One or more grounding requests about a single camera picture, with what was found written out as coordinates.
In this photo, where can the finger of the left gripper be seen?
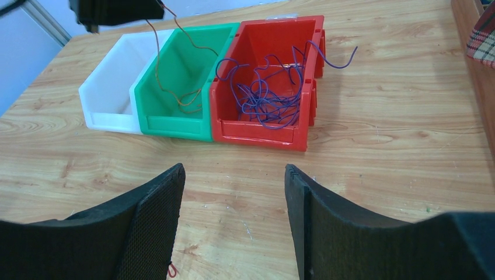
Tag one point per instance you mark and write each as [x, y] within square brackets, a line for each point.
[95, 13]

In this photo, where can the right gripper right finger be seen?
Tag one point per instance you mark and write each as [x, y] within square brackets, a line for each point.
[335, 238]

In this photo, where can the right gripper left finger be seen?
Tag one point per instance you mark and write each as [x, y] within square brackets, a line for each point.
[128, 237]

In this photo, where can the white plastic bin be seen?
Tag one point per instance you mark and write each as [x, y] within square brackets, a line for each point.
[106, 98]

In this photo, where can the green plastic bin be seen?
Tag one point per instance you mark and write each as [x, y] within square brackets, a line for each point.
[172, 97]

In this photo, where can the red plastic bin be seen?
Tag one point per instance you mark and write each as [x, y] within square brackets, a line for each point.
[265, 88]

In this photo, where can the plaid cloth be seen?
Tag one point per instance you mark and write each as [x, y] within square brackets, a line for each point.
[480, 46]

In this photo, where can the wooden tray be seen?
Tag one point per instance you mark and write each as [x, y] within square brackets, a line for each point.
[466, 14]

